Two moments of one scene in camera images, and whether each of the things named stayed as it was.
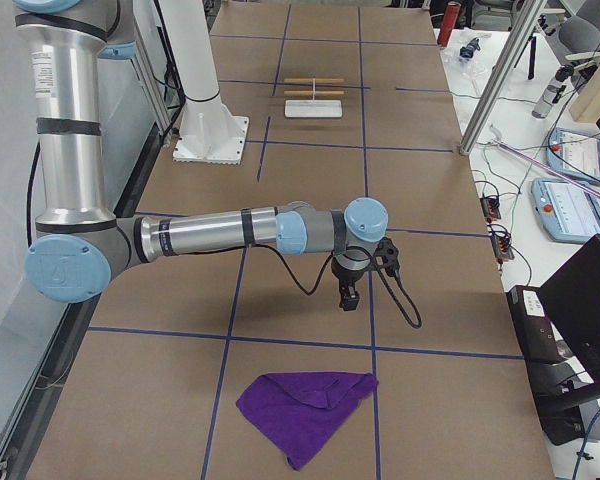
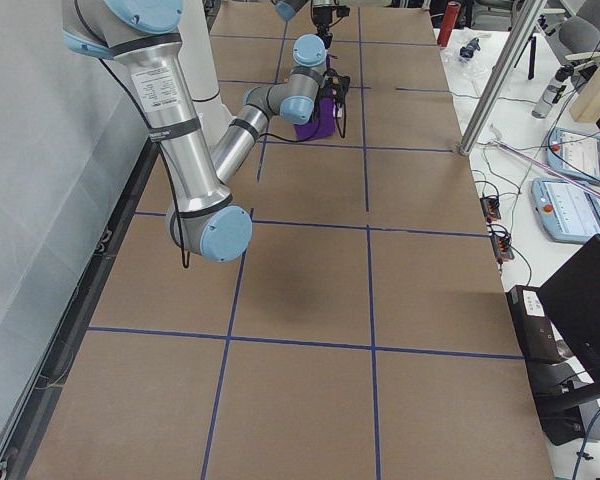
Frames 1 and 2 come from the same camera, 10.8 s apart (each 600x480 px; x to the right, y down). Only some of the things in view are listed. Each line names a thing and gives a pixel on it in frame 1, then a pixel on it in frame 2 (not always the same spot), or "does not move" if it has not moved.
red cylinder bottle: [449, 20] does not move
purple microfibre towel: [301, 412] → [323, 122]
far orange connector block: [490, 208] does not move
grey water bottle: [552, 92] does not move
